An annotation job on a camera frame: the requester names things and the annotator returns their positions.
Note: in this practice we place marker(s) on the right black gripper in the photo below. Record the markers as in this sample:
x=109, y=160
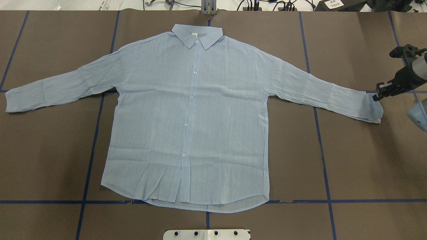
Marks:
x=404, y=78

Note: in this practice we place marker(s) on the light blue button-up shirt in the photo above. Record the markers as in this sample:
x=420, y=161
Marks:
x=191, y=126

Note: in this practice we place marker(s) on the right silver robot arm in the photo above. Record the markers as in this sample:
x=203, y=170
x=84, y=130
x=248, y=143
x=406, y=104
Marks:
x=417, y=113

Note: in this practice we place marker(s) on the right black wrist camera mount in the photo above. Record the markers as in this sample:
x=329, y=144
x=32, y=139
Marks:
x=407, y=52

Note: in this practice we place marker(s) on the grey aluminium frame post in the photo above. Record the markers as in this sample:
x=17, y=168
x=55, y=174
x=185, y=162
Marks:
x=209, y=7

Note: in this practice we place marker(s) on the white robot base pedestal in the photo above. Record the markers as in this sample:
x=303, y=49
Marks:
x=208, y=234

